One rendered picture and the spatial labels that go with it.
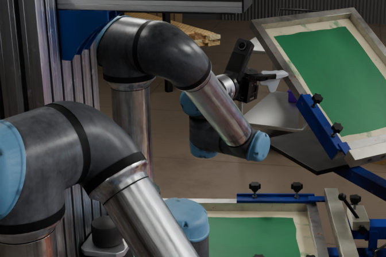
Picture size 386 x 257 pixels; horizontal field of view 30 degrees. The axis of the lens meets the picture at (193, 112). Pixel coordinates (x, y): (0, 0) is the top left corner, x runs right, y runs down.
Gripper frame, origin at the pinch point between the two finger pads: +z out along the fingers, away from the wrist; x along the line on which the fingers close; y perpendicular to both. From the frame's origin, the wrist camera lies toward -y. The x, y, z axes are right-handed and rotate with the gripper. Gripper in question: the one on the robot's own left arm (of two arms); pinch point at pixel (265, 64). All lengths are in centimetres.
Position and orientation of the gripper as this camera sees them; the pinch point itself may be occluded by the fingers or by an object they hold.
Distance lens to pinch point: 205.4
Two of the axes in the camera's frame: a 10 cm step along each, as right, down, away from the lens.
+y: -0.9, 9.2, 3.9
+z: 6.0, -2.6, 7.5
